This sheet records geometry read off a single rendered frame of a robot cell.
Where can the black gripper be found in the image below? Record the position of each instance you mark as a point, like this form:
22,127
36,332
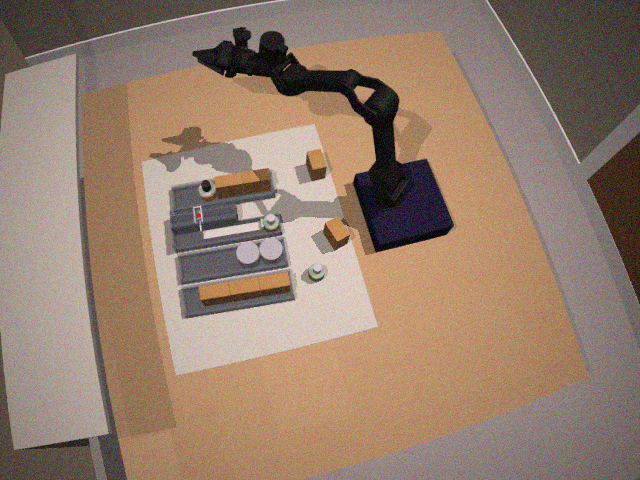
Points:
226,57

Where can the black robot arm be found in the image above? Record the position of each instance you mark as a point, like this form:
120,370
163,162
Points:
386,174

